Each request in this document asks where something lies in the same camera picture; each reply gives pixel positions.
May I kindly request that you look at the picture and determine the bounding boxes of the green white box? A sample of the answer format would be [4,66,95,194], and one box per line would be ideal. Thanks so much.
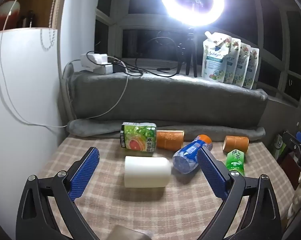
[274,133,286,157]

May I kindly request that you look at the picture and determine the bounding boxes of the brown blurry object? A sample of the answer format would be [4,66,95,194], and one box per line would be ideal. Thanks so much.
[108,224,152,240]

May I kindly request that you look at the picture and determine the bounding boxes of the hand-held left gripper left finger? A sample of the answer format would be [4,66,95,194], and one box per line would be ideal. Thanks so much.
[15,147,100,240]

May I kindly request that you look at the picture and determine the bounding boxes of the rolled grey blanket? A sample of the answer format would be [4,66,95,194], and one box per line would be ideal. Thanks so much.
[66,119,266,143]

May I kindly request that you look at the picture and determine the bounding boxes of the white cable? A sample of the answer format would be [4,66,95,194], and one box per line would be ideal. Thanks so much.
[0,0,69,128]

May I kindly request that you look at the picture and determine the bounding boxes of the black cable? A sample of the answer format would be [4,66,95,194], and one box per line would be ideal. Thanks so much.
[112,30,185,78]

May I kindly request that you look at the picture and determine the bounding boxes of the window frame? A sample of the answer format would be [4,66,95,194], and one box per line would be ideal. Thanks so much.
[94,0,301,108]

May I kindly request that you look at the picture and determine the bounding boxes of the white power strip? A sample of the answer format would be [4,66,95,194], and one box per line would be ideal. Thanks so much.
[80,52,113,76]

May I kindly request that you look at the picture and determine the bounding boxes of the plaid cloth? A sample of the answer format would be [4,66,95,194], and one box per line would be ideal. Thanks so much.
[37,135,299,240]

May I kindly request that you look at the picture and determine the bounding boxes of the green snack packet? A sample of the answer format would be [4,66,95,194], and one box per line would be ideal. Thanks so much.
[120,122,157,153]

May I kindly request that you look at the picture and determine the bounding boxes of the white figurine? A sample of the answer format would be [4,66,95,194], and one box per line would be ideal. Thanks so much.
[288,169,301,222]

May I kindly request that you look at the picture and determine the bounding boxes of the bead chain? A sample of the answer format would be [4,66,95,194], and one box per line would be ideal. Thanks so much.
[40,0,59,51]

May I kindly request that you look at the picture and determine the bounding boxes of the white cabinet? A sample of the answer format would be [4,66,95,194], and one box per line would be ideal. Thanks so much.
[0,27,67,220]

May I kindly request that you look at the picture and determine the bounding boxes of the grey cable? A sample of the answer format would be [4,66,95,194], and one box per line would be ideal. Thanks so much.
[97,55,130,120]

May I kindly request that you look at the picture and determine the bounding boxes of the ring light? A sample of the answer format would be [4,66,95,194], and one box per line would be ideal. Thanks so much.
[158,0,225,28]

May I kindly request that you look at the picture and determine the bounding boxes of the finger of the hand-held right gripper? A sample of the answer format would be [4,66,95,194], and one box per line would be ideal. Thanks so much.
[283,131,301,155]

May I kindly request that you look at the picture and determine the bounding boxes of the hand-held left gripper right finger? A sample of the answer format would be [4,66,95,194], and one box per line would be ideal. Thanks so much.
[196,146,282,240]

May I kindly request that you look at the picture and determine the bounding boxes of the black tripod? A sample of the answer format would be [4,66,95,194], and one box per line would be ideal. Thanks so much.
[178,26,199,78]

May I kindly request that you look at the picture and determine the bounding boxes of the white green spout pouch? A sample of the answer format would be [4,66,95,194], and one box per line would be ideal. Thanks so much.
[224,37,242,85]
[243,47,260,90]
[201,31,232,83]
[234,42,252,87]

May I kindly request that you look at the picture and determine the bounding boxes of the white cup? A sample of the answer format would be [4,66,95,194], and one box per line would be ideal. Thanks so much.
[124,156,172,188]

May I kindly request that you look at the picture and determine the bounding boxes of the blue bottle orange cap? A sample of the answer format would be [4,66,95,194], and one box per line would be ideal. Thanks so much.
[172,134,213,175]

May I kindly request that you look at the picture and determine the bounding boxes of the green tea bottle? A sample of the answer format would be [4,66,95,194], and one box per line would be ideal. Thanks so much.
[225,149,246,177]

